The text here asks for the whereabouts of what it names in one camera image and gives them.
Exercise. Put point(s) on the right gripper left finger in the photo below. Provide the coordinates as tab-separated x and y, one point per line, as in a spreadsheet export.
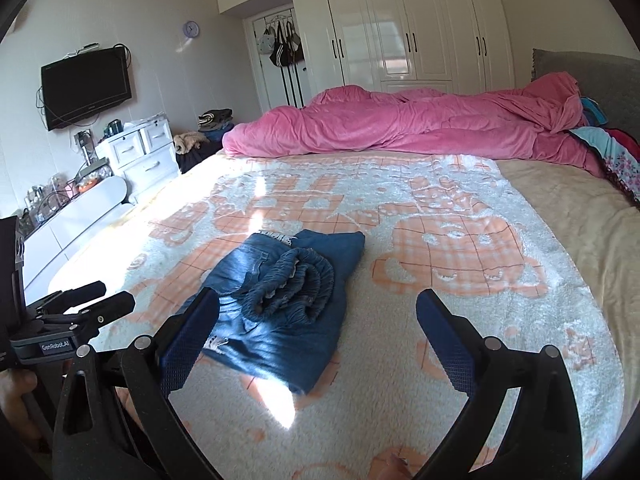
115	420

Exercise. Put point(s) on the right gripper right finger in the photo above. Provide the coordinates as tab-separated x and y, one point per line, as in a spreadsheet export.
543	439

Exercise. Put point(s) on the beige bed sheet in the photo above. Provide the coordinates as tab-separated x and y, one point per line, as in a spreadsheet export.
596	325

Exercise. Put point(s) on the pile of clothes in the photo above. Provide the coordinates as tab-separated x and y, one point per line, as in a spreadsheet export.
193	147

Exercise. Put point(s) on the wall mounted black television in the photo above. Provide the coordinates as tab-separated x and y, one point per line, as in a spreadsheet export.
84	85

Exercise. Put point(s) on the purple wall clock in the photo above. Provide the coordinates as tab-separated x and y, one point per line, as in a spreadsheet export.
191	29

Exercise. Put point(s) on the grey upholstered headboard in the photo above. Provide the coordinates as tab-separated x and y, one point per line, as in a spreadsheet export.
611	80

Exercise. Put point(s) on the orange white plush blanket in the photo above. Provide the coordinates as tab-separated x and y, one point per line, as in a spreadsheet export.
454	224

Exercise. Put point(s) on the bags hanging on door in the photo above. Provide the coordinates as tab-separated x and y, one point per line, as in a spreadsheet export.
281	44

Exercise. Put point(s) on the white drawer dresser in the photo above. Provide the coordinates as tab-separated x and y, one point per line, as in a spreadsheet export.
143	154

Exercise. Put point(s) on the blue denim pants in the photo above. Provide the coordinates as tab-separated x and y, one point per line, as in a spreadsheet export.
282	303

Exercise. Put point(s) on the white curved desk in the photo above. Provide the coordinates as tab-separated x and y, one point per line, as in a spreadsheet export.
54	243

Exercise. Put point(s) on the pink duvet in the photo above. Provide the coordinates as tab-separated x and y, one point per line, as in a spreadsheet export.
531	123

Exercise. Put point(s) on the left hand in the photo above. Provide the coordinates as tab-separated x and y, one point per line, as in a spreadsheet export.
14	385

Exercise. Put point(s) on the colourful floral pillow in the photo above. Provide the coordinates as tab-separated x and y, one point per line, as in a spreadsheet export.
617	150

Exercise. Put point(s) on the white glossy wardrobe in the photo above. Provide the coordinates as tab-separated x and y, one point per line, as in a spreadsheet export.
460	46

